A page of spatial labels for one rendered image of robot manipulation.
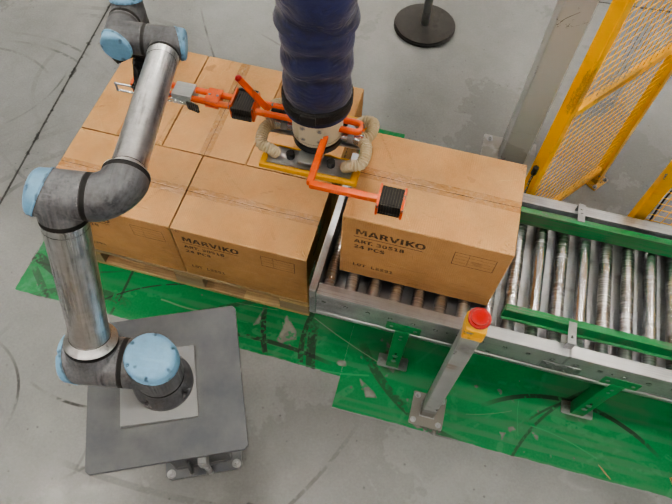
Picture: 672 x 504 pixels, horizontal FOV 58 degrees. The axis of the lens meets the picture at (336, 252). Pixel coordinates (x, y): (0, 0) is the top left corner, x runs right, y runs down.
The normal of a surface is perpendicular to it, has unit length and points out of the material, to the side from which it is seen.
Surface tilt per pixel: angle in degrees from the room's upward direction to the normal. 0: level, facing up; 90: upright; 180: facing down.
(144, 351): 10
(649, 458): 0
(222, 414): 0
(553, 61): 90
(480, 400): 0
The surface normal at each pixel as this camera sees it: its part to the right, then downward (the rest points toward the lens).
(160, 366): 0.18, -0.46
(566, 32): -0.26, 0.84
